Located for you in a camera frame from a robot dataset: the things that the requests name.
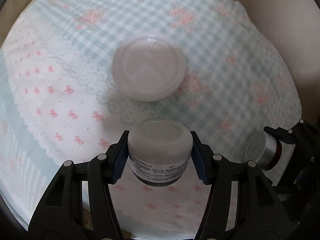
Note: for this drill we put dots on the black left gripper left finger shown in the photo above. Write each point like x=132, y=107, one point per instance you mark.
x=77, y=203

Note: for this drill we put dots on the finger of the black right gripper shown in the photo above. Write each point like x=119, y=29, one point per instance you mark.
x=299, y=179
x=302, y=133

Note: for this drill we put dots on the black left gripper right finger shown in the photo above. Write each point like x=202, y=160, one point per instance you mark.
x=242, y=203

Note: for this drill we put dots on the red silver cosmetic jar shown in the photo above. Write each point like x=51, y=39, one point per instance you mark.
x=264, y=150

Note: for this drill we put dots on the black jar white label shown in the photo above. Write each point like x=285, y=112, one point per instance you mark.
x=159, y=151

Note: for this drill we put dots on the green jar white lid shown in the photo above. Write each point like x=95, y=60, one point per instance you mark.
x=148, y=67

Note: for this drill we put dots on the light blue checkered bedspread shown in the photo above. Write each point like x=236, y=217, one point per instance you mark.
x=59, y=101

